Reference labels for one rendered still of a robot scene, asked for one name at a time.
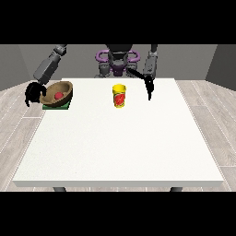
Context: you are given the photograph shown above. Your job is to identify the brown wooden bowl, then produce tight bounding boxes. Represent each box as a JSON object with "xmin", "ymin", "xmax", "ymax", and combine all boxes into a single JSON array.
[{"xmin": 39, "ymin": 80, "xmax": 75, "ymax": 108}]

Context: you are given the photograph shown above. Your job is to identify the yellow cup with melon print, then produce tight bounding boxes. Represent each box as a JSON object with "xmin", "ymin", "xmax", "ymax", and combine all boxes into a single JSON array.
[{"xmin": 112, "ymin": 84, "xmax": 127, "ymax": 109}]

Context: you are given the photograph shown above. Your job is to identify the green square pad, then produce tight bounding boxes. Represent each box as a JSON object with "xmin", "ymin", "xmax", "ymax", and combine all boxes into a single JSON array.
[{"xmin": 41, "ymin": 100, "xmax": 71, "ymax": 111}]

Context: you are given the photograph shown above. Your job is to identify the grey robot trunk purple rings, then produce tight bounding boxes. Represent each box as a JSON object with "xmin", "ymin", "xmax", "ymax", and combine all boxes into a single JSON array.
[{"xmin": 93, "ymin": 44, "xmax": 142, "ymax": 79}]

